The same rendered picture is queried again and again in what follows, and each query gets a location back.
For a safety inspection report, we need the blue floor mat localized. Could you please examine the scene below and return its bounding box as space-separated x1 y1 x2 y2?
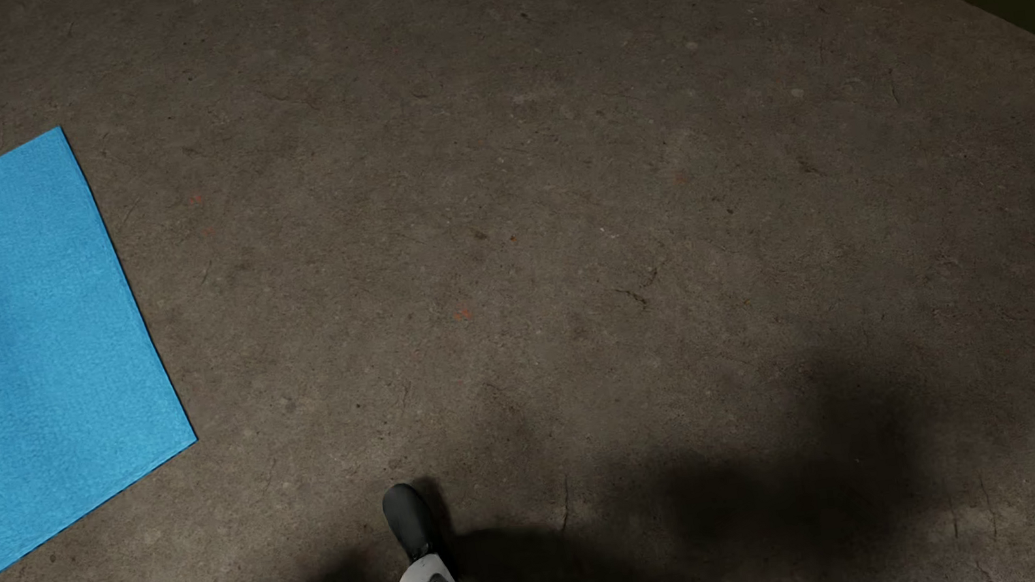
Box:
0 114 217 582

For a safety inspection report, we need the black robot left foot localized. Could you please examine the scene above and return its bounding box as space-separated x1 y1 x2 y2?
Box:
378 479 446 567

